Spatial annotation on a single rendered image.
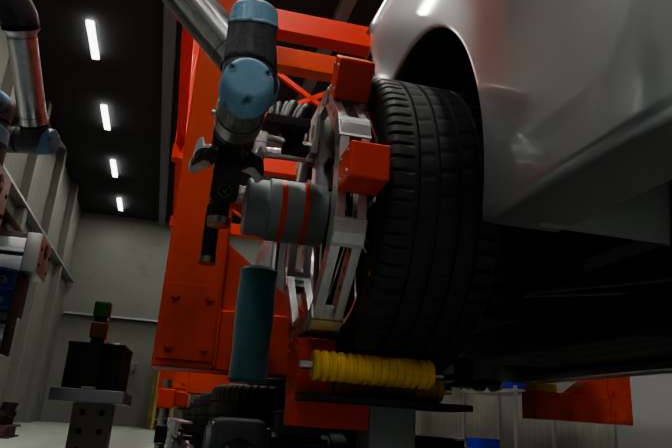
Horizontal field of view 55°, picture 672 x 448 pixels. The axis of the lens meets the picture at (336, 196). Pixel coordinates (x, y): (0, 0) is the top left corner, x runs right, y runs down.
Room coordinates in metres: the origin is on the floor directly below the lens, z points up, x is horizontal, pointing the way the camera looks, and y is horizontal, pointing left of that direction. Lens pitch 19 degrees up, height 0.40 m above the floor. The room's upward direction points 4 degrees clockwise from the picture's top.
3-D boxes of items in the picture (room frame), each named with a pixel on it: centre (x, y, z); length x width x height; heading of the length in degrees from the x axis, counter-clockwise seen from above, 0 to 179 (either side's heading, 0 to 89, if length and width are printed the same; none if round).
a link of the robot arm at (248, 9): (0.88, 0.15, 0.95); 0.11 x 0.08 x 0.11; 2
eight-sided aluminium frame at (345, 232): (1.41, 0.03, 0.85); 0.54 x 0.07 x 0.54; 13
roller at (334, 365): (1.32, -0.09, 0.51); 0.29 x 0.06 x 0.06; 103
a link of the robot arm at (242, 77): (0.86, 0.14, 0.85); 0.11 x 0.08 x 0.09; 13
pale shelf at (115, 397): (1.84, 0.61, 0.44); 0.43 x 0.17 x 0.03; 13
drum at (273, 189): (1.40, 0.10, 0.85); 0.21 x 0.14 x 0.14; 103
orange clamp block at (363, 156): (1.11, -0.05, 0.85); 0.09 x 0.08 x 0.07; 13
